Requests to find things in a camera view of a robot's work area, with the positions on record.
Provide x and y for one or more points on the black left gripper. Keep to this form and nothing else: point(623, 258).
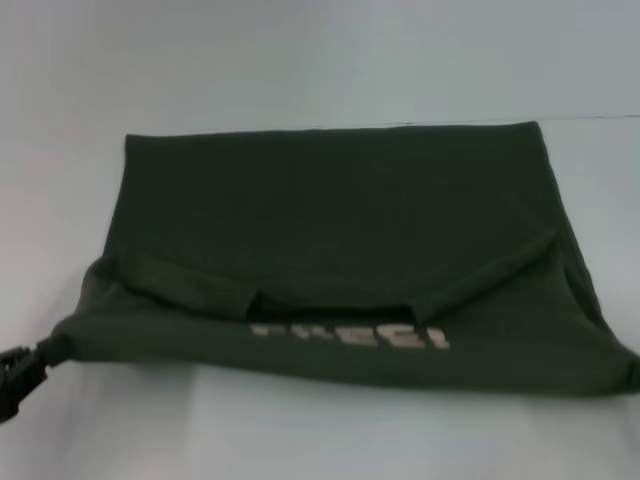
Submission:
point(20, 382)

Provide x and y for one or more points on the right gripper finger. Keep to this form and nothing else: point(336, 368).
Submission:
point(635, 378)

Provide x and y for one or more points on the dark green shirt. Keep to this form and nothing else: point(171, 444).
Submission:
point(325, 225)

